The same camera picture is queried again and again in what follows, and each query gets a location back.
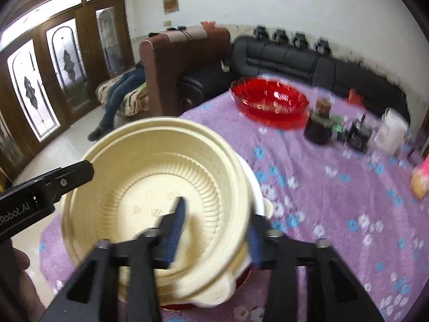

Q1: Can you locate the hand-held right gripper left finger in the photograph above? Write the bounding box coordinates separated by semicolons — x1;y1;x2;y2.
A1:
40;196;188;322

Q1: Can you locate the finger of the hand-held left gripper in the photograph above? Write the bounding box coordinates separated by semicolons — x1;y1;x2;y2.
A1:
40;160;95;205

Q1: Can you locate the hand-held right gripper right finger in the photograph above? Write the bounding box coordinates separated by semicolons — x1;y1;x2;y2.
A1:
248;213;386;322

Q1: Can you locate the large red glass plate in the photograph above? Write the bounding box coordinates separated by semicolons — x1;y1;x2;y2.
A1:
160;265;251;312

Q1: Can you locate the cream plastic bowl with tabs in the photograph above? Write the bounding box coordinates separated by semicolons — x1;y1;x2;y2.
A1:
117;198;273;308

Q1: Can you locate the cream ribbed plastic bowl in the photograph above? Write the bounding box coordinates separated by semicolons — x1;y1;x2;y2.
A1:
61;117;251;287

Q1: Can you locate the person's left hand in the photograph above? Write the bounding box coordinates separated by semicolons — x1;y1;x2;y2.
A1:
13;248;38;311

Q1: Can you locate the purple floral tablecloth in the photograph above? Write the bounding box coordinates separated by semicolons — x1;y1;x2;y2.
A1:
39;74;429;322

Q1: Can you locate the patterned sofa blanket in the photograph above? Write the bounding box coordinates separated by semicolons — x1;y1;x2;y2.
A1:
95;75;150;117

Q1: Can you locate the wooden glass door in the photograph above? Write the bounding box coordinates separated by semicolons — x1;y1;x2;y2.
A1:
0;0;135;182

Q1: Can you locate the black jar with wooden cap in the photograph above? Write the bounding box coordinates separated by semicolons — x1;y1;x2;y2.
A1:
304;97;333;145

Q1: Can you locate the red glass bowl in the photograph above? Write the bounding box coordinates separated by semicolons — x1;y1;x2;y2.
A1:
231;76;309;129

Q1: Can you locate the black box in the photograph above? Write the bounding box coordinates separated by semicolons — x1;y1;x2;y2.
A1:
348;114;372;151

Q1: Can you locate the brown sofa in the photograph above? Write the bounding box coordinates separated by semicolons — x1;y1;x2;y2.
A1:
139;25;232;116

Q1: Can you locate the pink packet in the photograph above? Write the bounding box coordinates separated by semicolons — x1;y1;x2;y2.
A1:
412;159;429;198

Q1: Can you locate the white plastic tub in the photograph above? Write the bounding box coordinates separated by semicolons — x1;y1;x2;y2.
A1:
375;107;409;156

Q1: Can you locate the black leather sofa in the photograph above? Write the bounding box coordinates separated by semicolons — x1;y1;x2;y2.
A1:
179;35;408;121

